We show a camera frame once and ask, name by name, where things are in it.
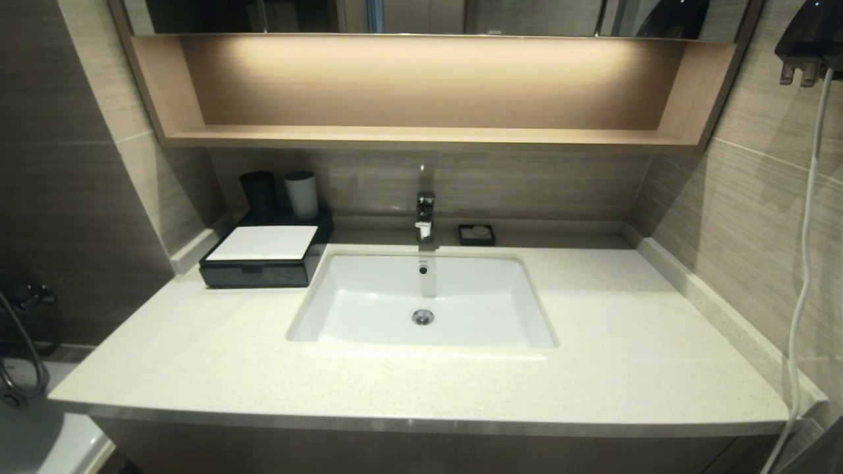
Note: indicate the black box drawer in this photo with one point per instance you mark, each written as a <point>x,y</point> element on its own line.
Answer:
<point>276,275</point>

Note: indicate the black box white lid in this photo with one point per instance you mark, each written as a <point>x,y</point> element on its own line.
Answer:
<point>263,243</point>

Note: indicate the chrome faucet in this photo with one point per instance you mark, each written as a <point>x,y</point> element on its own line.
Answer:
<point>425,207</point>

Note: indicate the black soap dish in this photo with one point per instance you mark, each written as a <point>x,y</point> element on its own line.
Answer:
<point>463,241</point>

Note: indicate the round soap bar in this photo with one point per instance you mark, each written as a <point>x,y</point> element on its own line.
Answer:
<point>477,232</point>

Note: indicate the chrome sink drain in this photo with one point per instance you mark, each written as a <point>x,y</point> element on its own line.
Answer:
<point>423,317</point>

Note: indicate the white sink basin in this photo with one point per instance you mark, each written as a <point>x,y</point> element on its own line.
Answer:
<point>369,309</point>

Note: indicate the grey white cup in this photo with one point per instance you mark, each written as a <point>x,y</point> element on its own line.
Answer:
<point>301,195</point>

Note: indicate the black cup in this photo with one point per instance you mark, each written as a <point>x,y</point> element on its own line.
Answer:
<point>258,193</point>

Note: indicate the mirror cabinet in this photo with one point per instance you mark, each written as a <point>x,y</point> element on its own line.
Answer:
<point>527,16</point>

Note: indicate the chrome bath tap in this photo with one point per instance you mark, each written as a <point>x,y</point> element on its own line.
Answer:
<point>29,295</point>

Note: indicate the white bathtub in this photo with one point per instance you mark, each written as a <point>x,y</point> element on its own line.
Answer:
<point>46,441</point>

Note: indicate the wooden wall shelf niche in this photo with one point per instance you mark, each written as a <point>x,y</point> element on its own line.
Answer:
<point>421,136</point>

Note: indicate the black wall hair dryer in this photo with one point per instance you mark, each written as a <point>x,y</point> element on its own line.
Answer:
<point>813,33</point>

